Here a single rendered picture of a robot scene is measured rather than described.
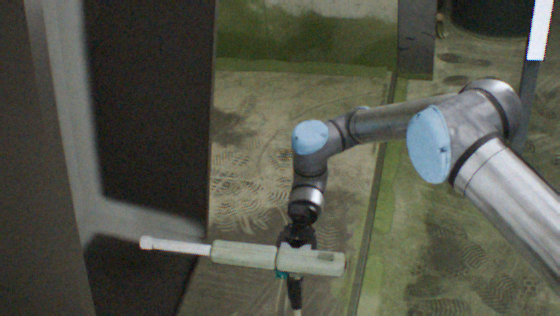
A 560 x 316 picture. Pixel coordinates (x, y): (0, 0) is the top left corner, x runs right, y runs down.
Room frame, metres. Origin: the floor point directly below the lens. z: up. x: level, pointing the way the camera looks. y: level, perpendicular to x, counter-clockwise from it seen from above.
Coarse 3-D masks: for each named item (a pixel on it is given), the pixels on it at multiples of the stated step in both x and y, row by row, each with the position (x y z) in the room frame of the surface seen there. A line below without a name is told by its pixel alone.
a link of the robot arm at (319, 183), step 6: (294, 174) 1.16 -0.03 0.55; (324, 174) 1.14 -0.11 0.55; (294, 180) 1.15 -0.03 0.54; (300, 180) 1.13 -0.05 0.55; (306, 180) 1.13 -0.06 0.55; (312, 180) 1.13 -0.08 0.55; (318, 180) 1.13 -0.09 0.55; (324, 180) 1.14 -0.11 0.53; (294, 186) 1.13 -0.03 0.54; (300, 186) 1.11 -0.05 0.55; (306, 186) 1.11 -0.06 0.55; (312, 186) 1.11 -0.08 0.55; (318, 186) 1.11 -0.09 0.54; (324, 186) 1.13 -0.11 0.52; (324, 192) 1.12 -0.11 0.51
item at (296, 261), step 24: (144, 240) 0.97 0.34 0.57; (168, 240) 0.96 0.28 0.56; (216, 240) 0.94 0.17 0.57; (216, 264) 0.90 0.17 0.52; (240, 264) 0.89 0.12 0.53; (264, 264) 0.87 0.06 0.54; (288, 264) 0.86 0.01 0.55; (312, 264) 0.84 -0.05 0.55; (336, 264) 0.83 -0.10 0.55; (288, 288) 0.87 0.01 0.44
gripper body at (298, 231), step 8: (312, 208) 1.05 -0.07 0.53; (312, 216) 1.05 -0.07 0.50; (288, 224) 1.00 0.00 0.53; (296, 224) 1.00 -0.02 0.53; (304, 224) 1.00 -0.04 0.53; (288, 232) 0.98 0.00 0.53; (296, 232) 0.98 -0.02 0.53; (304, 232) 0.97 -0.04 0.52; (312, 232) 0.97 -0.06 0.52; (296, 240) 0.95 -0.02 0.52; (304, 240) 0.95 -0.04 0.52
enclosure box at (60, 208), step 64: (0, 0) 0.43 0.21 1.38; (64, 0) 1.11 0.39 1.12; (128, 0) 1.07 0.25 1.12; (192, 0) 1.03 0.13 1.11; (0, 64) 0.44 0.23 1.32; (64, 64) 1.12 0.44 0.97; (128, 64) 1.08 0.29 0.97; (192, 64) 1.04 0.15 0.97; (0, 128) 0.45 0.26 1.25; (64, 128) 1.10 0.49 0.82; (128, 128) 1.09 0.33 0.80; (192, 128) 1.04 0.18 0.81; (0, 192) 0.46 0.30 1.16; (64, 192) 0.45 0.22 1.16; (128, 192) 1.10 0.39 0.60; (192, 192) 1.05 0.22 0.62; (0, 256) 0.47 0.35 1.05; (64, 256) 0.45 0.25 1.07; (128, 256) 0.99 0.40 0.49; (192, 256) 0.99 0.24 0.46
